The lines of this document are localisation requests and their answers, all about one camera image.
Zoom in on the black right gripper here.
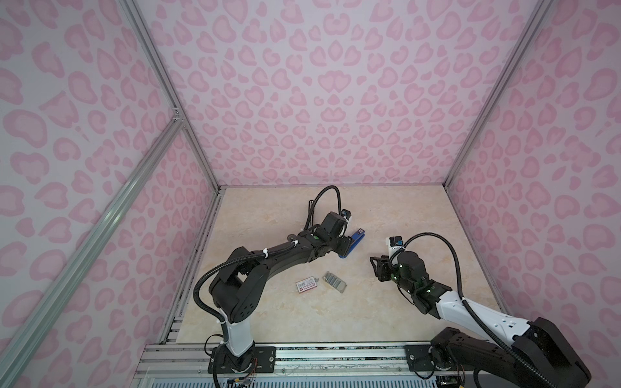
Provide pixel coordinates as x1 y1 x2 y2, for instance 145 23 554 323
367 255 417 296

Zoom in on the silver staple strips tray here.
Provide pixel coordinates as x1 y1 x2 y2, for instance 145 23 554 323
323 272 347 294

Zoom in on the red white staple box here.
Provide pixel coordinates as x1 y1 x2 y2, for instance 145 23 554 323
296 276 318 294

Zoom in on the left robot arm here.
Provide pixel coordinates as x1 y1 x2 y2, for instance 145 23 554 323
192 227 354 361

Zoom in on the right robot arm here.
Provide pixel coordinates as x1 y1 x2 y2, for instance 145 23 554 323
370 250 592 387

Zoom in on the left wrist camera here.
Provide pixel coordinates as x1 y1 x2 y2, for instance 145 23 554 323
320 209 352 238

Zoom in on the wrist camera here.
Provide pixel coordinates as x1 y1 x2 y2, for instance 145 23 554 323
386 236 404 257
320 209 352 238

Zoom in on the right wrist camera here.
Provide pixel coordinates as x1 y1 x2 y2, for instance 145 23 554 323
386 236 404 257

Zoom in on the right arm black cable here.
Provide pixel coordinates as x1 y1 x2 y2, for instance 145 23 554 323
397 232 554 388

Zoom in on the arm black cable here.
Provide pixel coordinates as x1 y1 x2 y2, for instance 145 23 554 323
397 232 554 388
192 185 343 323

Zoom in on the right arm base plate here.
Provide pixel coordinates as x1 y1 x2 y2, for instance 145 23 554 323
404 344 454 378

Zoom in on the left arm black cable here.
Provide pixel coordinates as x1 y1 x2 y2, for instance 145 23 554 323
192 185 343 323

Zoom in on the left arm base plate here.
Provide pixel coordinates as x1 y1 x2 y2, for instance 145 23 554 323
208 344 277 374

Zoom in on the aluminium front rail frame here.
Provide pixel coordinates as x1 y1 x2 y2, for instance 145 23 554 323
129 339 561 388

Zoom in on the aluminium diagonal wall strut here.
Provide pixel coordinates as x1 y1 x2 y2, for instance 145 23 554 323
1 118 184 387

